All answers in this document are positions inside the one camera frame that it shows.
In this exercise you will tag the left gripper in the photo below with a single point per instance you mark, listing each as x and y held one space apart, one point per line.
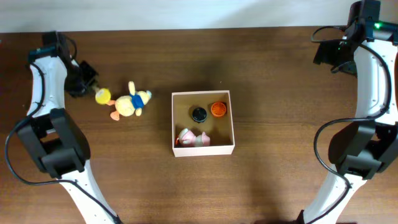
81 91

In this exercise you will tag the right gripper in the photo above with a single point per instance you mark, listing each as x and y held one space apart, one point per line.
325 52

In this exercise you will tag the yellow wooden rattle drum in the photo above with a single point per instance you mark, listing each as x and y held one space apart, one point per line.
102 95

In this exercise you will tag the pink white bunny figurine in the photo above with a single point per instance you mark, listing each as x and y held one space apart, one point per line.
187 138

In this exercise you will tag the black round puck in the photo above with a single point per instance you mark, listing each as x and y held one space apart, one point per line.
199 115

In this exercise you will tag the orange round puck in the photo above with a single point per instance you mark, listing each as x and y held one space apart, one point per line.
218 109

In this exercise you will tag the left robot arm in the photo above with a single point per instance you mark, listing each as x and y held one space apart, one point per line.
53 140

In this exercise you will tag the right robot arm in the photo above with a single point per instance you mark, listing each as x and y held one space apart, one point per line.
353 150

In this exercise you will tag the yellow plush duck toy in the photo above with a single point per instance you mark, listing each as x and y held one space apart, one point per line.
131 104

